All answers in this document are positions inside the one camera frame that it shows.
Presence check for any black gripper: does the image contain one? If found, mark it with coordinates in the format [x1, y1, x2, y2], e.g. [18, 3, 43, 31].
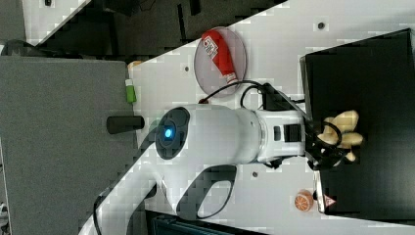
[304, 120, 349, 170]

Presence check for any peeled banana toy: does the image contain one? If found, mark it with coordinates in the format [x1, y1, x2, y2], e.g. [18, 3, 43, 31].
[324, 110, 363, 162]

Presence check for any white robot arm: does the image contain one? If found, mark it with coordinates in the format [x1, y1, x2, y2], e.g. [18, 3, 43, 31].
[78, 105, 358, 235]

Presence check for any black toaster oven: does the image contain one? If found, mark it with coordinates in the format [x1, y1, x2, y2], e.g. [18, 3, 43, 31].
[300, 29, 415, 225]

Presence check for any orange slice toy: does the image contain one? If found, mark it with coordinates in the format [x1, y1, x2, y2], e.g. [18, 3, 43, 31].
[295, 190, 314, 212]

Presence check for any red strawberry toy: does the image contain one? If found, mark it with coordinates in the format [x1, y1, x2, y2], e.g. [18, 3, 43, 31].
[198, 99, 209, 105]

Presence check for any pink round plate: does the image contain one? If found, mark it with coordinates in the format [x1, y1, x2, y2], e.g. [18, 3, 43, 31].
[194, 27, 248, 94]

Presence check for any red ketchup bottle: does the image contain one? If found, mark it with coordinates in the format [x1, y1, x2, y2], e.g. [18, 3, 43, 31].
[202, 29, 238, 84]

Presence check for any green marker pen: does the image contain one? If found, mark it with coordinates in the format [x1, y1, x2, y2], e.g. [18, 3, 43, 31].
[125, 79, 137, 104]

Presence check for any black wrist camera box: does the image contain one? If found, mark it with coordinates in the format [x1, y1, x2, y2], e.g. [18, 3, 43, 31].
[261, 83, 303, 113]

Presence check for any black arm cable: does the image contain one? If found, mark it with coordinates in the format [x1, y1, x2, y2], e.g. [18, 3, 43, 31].
[199, 79, 272, 111]

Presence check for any black cylinder post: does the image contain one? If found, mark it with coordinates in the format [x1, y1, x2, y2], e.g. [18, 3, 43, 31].
[107, 116, 145, 134]

